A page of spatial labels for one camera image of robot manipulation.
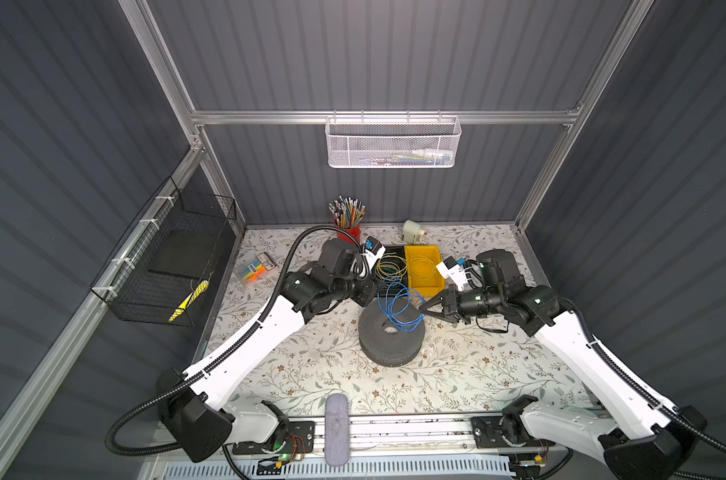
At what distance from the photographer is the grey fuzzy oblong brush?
0.71 meters

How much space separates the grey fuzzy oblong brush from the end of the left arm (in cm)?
32

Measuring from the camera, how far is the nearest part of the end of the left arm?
23.7 inches
